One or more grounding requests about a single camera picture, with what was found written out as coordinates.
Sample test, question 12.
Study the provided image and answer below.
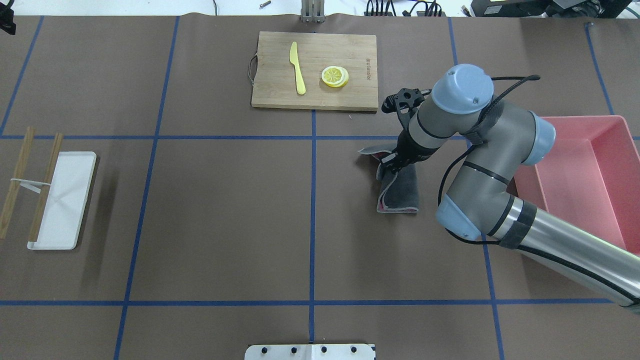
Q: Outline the pink plastic bin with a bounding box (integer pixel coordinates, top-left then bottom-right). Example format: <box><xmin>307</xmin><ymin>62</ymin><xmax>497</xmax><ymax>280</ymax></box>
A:
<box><xmin>514</xmin><ymin>115</ymin><xmax>640</xmax><ymax>255</ymax></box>

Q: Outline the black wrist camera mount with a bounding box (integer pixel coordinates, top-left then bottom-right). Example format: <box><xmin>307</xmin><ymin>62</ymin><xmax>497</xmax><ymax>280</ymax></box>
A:
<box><xmin>381</xmin><ymin>88</ymin><xmax>432</xmax><ymax>130</ymax></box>

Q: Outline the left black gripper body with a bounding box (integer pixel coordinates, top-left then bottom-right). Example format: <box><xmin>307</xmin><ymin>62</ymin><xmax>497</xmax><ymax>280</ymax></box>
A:
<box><xmin>0</xmin><ymin>0</ymin><xmax>17</xmax><ymax>35</ymax></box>

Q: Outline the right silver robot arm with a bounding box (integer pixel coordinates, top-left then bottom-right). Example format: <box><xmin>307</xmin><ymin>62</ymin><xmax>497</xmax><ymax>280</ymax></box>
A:
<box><xmin>380</xmin><ymin>63</ymin><xmax>640</xmax><ymax>315</ymax></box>

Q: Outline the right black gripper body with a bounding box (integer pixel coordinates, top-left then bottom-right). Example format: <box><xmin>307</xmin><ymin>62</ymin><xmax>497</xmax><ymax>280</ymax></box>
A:
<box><xmin>392</xmin><ymin>132</ymin><xmax>426</xmax><ymax>173</ymax></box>

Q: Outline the wooden towel rack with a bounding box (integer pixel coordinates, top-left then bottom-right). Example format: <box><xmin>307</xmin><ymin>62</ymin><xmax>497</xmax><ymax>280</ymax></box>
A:
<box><xmin>0</xmin><ymin>126</ymin><xmax>64</xmax><ymax>243</ymax></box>

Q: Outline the white rectangular tray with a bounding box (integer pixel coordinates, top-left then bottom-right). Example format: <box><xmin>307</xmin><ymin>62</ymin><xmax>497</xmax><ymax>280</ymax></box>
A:
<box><xmin>27</xmin><ymin>151</ymin><xmax>98</xmax><ymax>251</ymax></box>

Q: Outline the grey microfibre cloth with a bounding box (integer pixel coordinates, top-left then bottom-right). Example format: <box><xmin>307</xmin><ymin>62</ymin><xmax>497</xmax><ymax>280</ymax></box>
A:
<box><xmin>358</xmin><ymin>143</ymin><xmax>419</xmax><ymax>214</ymax></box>

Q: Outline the bamboo cutting board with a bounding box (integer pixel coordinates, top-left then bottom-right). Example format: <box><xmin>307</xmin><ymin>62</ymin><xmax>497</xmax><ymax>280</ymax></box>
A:
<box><xmin>251</xmin><ymin>30</ymin><xmax>380</xmax><ymax>113</ymax></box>

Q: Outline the yellow lemon slice toy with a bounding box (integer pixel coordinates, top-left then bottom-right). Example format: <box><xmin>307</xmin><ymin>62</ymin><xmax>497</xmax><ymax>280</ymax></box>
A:
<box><xmin>320</xmin><ymin>65</ymin><xmax>350</xmax><ymax>88</ymax></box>

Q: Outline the yellow plastic knife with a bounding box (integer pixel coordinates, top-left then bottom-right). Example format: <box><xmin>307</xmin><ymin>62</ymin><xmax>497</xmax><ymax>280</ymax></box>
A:
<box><xmin>288</xmin><ymin>41</ymin><xmax>307</xmax><ymax>96</ymax></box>

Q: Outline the white metal mounting plate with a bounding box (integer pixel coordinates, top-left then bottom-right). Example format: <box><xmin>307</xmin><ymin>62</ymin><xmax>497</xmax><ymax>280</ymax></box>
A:
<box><xmin>244</xmin><ymin>343</ymin><xmax>377</xmax><ymax>360</ymax></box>

